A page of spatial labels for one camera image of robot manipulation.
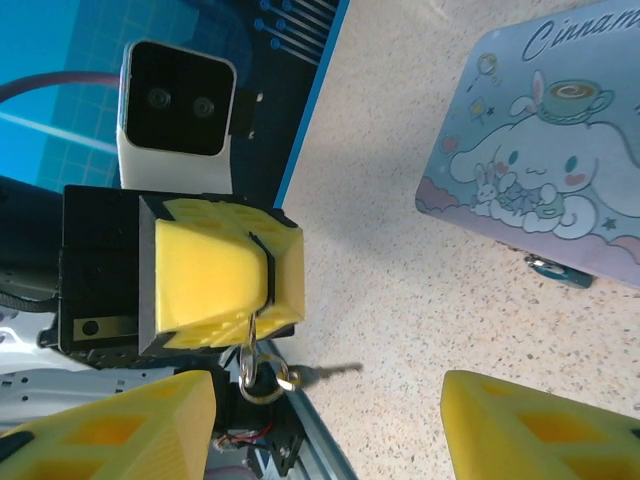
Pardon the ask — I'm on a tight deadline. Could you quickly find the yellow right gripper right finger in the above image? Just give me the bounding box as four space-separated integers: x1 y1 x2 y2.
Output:
441 369 640 480

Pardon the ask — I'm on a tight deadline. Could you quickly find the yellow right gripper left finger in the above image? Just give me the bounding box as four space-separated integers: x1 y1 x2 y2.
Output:
0 369 218 480

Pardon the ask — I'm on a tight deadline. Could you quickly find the small silver key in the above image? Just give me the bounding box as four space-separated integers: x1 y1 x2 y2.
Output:
244 310 262 362
278 361 366 394

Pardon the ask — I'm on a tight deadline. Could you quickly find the silver key ring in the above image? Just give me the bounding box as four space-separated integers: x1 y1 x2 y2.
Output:
237 344 288 407

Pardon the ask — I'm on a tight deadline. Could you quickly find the small blue padlock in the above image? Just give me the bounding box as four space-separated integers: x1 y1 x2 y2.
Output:
523 253 596 291

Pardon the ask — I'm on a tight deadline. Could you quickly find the cartoon dog tin box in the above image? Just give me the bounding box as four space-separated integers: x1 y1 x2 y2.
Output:
414 0 640 292

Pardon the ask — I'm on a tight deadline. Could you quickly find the black braided cable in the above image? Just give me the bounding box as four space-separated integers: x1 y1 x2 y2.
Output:
0 291 60 315

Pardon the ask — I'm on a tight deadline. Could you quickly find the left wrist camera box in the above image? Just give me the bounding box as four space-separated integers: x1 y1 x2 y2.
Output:
115 38 265 197

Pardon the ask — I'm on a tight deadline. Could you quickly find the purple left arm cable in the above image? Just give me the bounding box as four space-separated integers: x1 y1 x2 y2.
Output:
0 71 124 104

